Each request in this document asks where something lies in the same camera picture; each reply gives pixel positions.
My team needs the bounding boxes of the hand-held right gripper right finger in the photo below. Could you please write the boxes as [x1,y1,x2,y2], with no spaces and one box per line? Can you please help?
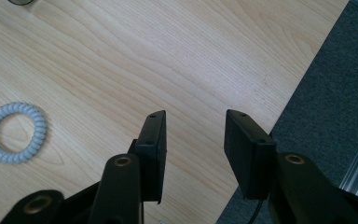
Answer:
[223,108,278,201]

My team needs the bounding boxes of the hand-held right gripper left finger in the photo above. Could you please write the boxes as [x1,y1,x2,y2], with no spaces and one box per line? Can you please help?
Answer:
[127,109,168,205]

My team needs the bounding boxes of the dark round object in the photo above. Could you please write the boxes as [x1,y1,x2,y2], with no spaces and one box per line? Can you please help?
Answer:
[7,0,34,7]

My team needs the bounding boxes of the black cable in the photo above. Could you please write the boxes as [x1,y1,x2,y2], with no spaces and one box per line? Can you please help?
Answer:
[247,199,265,224]

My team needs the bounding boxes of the pale blue spiral hair tie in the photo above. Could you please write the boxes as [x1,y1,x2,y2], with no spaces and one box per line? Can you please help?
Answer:
[0,102,48,164]

